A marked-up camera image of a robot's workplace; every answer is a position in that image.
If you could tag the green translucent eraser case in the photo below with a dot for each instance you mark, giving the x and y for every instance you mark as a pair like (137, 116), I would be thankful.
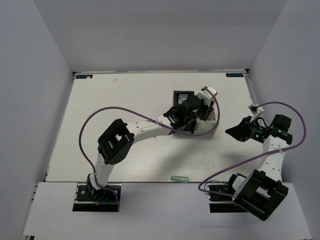
(179, 179)

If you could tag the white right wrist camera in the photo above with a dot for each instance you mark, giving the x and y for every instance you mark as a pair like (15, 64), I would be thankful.
(256, 111)

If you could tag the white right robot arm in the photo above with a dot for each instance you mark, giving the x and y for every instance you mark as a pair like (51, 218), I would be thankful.
(262, 191)

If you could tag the right blue table label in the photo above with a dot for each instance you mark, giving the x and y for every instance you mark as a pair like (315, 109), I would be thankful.
(234, 75)

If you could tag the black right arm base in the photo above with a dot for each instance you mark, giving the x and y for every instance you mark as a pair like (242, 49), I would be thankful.
(218, 203)

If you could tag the white slotted organizer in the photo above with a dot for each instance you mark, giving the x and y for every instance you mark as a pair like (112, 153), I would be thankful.
(203, 126)

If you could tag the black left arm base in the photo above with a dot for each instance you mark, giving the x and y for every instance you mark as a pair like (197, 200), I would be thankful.
(88, 199)

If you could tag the black slotted organizer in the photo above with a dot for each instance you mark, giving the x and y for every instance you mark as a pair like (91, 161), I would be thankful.
(190, 127)

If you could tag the blue table label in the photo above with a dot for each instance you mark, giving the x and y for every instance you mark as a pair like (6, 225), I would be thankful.
(234, 75)
(84, 76)

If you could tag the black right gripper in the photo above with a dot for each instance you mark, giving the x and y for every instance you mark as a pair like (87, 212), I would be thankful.
(240, 131)

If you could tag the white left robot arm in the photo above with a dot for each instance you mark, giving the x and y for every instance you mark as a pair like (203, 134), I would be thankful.
(116, 141)

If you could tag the left blue table label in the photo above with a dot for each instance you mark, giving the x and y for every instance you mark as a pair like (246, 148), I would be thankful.
(84, 76)

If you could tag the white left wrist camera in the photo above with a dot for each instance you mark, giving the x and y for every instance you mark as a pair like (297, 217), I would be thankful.
(206, 94)

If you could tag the blue white round tub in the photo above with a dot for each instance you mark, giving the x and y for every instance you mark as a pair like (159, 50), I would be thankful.
(181, 100)

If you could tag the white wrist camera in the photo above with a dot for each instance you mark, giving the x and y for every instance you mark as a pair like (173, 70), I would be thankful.
(206, 94)
(256, 111)

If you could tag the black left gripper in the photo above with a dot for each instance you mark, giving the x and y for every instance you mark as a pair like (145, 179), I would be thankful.
(207, 109)

